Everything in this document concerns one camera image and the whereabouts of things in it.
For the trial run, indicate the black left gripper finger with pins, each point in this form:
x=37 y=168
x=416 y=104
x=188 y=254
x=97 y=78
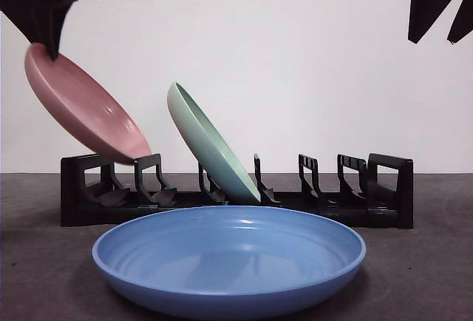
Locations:
x=51 y=21
x=22 y=17

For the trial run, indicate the green round plate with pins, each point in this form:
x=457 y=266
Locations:
x=207 y=143

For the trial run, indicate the pink round plate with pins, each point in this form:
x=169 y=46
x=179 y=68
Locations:
x=81 y=106

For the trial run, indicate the black plastic dish rack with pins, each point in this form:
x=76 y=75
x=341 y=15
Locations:
x=403 y=195

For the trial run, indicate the blue round plate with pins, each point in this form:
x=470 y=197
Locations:
x=221 y=262

